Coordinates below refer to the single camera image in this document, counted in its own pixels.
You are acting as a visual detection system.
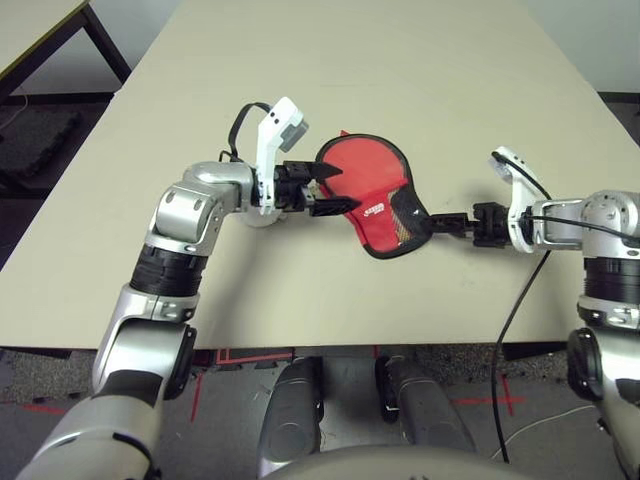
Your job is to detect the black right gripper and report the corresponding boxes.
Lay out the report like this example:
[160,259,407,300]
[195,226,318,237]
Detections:
[428,201,513,249]

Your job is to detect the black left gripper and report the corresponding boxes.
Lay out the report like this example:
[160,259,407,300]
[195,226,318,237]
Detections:
[272,159,360,218]

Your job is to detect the red black paddle case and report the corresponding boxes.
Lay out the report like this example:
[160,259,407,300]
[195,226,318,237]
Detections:
[314,129,434,262]

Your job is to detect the white fluffy pom-pom keychain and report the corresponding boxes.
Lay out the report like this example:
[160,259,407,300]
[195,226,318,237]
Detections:
[239,207,289,229]

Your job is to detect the grey right robot leg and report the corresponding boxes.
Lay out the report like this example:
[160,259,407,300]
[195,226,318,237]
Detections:
[374,354,476,454]

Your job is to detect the grey robot leg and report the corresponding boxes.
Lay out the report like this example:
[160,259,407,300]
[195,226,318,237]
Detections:
[374,354,476,454]
[257,355,326,479]

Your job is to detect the red tape rectangle outline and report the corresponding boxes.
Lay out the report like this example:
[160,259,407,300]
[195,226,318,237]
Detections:
[214,347,297,370]

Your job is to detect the grey left robot leg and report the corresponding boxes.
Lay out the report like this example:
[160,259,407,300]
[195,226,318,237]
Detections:
[257,355,326,479]

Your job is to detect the grey robot torso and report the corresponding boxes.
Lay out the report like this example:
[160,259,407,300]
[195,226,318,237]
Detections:
[264,444,551,480]

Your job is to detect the black foam floor mat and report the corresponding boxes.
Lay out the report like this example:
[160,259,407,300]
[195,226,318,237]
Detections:
[0,110,84,187]

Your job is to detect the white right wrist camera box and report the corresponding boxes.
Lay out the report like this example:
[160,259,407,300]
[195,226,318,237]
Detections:
[489,146,554,253]

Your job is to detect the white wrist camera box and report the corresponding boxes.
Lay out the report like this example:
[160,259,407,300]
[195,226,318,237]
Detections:
[254,96,307,216]
[489,146,554,253]

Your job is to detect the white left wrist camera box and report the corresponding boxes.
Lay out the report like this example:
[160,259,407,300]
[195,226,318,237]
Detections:
[254,96,307,216]

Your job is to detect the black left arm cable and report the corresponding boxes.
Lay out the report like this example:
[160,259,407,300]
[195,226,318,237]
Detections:
[219,101,274,164]

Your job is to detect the white floor cable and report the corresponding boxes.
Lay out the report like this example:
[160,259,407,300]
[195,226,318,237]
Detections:
[489,403,599,460]

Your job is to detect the thin white wire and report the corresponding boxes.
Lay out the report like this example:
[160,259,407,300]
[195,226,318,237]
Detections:
[8,93,32,127]

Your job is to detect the beige side table black frame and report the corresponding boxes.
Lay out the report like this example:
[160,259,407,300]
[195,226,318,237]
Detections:
[0,0,132,109]

